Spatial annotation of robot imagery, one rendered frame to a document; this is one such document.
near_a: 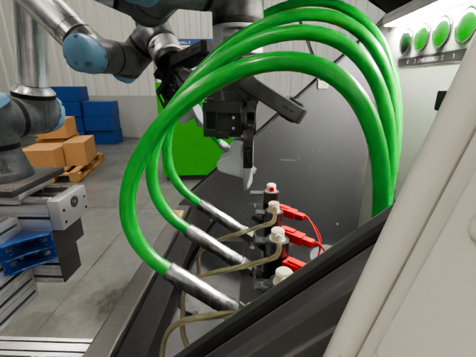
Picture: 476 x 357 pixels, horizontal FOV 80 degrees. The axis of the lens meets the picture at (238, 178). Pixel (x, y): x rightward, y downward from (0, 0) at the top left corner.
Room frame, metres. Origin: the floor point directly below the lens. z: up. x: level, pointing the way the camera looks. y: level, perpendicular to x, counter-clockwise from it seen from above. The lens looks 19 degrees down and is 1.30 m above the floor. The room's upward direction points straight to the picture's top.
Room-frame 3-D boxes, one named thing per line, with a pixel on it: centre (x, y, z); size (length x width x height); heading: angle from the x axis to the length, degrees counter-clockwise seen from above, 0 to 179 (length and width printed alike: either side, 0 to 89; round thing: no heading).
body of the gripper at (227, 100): (0.47, 0.01, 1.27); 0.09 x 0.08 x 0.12; 87
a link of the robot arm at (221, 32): (0.47, 0.00, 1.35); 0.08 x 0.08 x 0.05
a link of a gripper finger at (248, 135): (0.45, -0.02, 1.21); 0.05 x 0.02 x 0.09; 177
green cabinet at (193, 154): (4.17, 0.60, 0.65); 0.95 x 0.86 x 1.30; 96
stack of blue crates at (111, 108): (6.37, 3.31, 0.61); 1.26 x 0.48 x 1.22; 88
